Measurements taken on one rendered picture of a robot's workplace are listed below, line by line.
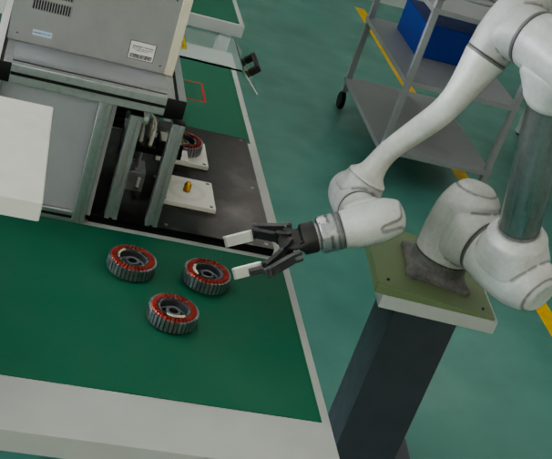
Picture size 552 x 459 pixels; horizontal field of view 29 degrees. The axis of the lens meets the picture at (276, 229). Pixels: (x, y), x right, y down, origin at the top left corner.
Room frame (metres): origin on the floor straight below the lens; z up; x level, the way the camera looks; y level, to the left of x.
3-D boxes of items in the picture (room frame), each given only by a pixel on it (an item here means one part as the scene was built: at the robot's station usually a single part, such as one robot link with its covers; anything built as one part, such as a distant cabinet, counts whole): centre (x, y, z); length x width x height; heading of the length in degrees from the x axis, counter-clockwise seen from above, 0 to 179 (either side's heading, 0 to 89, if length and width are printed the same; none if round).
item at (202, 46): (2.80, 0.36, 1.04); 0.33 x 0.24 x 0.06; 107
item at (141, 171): (2.44, 0.39, 0.80); 0.08 x 0.05 x 0.06; 17
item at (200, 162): (2.72, 0.33, 0.78); 0.15 x 0.15 x 0.01; 17
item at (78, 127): (2.17, 0.58, 0.91); 0.28 x 0.03 x 0.32; 107
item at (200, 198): (2.49, 0.26, 0.78); 0.15 x 0.15 x 0.01; 17
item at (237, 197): (2.60, 0.31, 0.76); 0.64 x 0.47 x 0.02; 17
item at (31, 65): (2.51, 0.60, 1.09); 0.68 x 0.44 x 0.05; 17
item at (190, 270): (2.13, 0.12, 0.77); 0.11 x 0.11 x 0.04
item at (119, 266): (2.07, 0.29, 0.77); 0.11 x 0.11 x 0.04
